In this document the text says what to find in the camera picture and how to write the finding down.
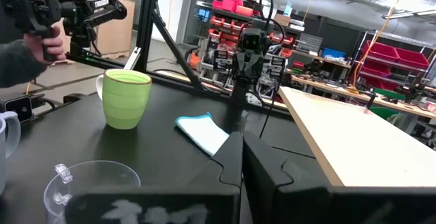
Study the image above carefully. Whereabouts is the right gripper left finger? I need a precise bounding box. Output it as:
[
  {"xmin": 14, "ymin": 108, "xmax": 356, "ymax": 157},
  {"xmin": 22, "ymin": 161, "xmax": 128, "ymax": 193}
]
[{"xmin": 64, "ymin": 131, "xmax": 243, "ymax": 224}]

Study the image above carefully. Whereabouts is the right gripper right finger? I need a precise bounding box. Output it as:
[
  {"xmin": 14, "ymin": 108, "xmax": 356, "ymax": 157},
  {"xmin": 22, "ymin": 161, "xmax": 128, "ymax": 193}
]
[{"xmin": 242, "ymin": 130, "xmax": 436, "ymax": 224}]

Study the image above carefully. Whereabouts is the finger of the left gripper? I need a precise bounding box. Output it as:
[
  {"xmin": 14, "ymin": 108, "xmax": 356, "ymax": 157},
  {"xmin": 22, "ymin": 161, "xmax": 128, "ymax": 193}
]
[
  {"xmin": 249, "ymin": 55, "xmax": 260, "ymax": 76},
  {"xmin": 239, "ymin": 55, "xmax": 250, "ymax": 76}
]

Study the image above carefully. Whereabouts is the green ceramic mug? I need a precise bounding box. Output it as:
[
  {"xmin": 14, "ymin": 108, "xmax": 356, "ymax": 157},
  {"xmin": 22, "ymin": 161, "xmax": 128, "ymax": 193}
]
[{"xmin": 95, "ymin": 68, "xmax": 153, "ymax": 130}]

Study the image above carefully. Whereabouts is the grey ceramic mug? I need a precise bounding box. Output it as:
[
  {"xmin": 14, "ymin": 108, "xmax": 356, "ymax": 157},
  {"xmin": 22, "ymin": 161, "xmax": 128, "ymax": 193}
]
[{"xmin": 0, "ymin": 110, "xmax": 22, "ymax": 196}]

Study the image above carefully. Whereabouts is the metal shelf with red bins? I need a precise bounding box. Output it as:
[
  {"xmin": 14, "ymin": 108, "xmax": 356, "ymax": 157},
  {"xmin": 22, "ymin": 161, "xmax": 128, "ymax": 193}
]
[{"xmin": 352, "ymin": 29, "xmax": 436, "ymax": 92}]

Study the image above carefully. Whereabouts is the orange power tool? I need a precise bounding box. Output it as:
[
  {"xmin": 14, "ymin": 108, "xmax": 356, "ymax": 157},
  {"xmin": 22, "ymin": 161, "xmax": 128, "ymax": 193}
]
[{"xmin": 188, "ymin": 51, "xmax": 202, "ymax": 71}]

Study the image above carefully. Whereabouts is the small cardboard box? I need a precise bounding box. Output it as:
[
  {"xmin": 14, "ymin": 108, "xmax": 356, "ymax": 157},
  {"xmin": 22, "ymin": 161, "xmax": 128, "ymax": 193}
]
[{"xmin": 274, "ymin": 14, "xmax": 292, "ymax": 27}]

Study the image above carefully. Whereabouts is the red bin storage rack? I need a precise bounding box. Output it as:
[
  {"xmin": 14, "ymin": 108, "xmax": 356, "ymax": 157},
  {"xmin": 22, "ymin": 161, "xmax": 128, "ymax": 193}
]
[{"xmin": 193, "ymin": 0, "xmax": 304, "ymax": 94}]

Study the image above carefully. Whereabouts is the light blue folded cloth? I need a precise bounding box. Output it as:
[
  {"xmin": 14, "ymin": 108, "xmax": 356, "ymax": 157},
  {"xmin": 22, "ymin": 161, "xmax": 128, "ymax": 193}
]
[{"xmin": 175, "ymin": 112, "xmax": 231, "ymax": 157}]

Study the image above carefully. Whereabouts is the blue storage bin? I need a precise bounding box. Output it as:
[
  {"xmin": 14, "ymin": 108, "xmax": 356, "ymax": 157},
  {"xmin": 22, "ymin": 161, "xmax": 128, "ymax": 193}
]
[{"xmin": 322, "ymin": 48, "xmax": 347, "ymax": 60}]

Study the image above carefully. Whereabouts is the wooden workbench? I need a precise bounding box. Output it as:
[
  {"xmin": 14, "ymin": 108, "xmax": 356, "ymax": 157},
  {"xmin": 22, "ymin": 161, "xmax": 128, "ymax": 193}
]
[{"xmin": 291, "ymin": 74, "xmax": 436, "ymax": 119}]

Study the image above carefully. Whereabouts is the green bin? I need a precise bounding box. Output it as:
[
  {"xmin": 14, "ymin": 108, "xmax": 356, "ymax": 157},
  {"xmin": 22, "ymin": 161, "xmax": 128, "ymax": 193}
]
[{"xmin": 369, "ymin": 87, "xmax": 406, "ymax": 120}]

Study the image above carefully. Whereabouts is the wooden pallet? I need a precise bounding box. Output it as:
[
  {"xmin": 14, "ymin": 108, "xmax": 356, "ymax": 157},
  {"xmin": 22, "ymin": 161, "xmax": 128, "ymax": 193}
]
[{"xmin": 47, "ymin": 50, "xmax": 130, "ymax": 67}]

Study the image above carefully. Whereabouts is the person's hand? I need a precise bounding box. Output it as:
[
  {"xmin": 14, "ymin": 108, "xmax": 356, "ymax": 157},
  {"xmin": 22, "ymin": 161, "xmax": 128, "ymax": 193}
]
[{"xmin": 22, "ymin": 25, "xmax": 67, "ymax": 65}]

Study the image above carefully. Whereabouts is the person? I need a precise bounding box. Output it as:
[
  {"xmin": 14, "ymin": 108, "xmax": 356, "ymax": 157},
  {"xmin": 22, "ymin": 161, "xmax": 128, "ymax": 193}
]
[{"xmin": 0, "ymin": 39, "xmax": 48, "ymax": 89}]

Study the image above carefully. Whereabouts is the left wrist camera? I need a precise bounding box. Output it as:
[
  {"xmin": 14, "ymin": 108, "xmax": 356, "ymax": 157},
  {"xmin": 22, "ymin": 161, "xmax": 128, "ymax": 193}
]
[{"xmin": 240, "ymin": 33, "xmax": 262, "ymax": 53}]

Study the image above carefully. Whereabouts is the yellow hanging cable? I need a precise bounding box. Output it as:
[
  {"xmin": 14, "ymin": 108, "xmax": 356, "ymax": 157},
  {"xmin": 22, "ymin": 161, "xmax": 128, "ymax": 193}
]
[{"xmin": 349, "ymin": 0, "xmax": 406, "ymax": 95}]

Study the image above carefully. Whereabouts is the white frame bracket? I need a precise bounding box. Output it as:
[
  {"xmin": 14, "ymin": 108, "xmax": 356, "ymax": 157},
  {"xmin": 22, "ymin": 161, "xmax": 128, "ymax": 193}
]
[{"xmin": 123, "ymin": 46, "xmax": 142, "ymax": 71}]

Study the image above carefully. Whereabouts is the black cube camera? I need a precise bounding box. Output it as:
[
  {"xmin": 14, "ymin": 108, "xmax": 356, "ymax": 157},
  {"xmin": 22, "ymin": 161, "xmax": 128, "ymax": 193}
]
[{"xmin": 0, "ymin": 94, "xmax": 34, "ymax": 123}]

